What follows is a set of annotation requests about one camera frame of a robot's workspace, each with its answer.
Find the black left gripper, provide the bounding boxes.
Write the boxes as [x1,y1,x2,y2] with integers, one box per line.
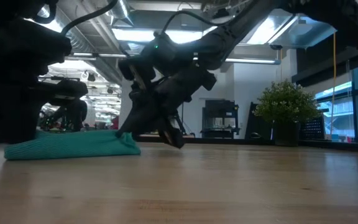
[0,18,89,144]

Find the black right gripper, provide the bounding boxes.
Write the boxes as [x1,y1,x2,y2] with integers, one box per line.
[116,57,217,149]

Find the teal microfiber towel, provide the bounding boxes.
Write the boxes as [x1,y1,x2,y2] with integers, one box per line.
[4,129,142,161]

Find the person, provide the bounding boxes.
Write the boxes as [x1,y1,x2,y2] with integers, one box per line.
[51,98,88,132]

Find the black equipment cart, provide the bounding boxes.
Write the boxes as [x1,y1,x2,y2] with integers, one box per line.
[201,99,239,139]

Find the black leaning panel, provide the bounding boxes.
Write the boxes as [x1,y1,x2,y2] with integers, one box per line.
[246,101,273,141]

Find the long ceiling light tube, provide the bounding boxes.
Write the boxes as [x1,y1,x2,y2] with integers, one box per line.
[63,52,282,65]

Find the potted green artificial plant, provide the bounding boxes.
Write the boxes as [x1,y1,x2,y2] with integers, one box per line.
[252,79,321,147]

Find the black perforated crate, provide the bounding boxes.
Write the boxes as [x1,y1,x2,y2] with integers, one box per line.
[300,116,326,141]

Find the black aluminium table frame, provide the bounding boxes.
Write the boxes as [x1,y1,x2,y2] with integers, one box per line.
[135,135,273,146]

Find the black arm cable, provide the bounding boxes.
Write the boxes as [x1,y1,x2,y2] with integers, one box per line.
[60,0,119,37]

